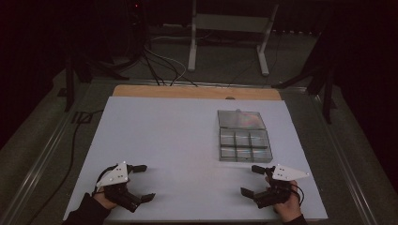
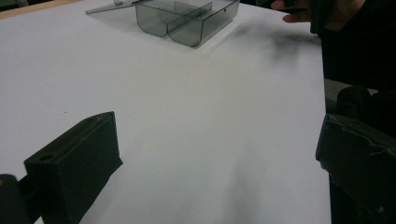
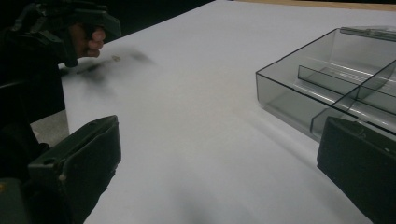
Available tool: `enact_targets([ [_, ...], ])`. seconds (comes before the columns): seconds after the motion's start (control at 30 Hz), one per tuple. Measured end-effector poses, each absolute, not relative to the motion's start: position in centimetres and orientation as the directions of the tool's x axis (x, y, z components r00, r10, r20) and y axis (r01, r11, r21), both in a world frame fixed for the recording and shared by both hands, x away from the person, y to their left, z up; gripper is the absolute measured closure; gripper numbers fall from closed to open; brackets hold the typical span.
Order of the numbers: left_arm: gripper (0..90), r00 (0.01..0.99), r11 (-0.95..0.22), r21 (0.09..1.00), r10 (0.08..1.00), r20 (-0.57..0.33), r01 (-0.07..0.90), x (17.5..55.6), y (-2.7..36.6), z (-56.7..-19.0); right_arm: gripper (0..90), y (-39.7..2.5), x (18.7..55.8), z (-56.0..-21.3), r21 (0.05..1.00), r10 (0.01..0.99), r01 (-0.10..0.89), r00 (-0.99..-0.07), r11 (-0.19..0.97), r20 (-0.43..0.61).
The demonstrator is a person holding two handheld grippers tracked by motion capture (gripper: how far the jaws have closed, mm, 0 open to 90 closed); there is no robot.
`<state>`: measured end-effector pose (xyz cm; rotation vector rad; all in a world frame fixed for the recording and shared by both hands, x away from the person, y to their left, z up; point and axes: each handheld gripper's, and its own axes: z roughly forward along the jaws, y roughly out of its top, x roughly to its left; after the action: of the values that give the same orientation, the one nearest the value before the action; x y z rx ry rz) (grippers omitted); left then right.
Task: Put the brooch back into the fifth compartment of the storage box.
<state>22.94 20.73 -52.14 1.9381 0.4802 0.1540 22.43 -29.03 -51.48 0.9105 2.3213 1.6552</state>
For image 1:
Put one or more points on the person's left hand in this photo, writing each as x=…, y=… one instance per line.
x=104, y=201

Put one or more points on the white table cover sheet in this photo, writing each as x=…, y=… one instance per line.
x=175, y=150

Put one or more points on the person's right hand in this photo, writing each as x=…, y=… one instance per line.
x=291, y=207

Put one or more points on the white metal stand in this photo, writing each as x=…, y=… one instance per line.
x=231, y=23

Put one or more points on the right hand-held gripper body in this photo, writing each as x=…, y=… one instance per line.
x=277, y=187

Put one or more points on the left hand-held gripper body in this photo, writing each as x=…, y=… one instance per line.
x=117, y=178

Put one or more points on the clear plastic compartment box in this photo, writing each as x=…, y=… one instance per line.
x=244, y=137

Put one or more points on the black tripod stand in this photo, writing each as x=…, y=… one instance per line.
x=78, y=68
x=322, y=75

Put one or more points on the metal floor rail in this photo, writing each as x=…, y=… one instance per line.
x=37, y=162
x=341, y=150

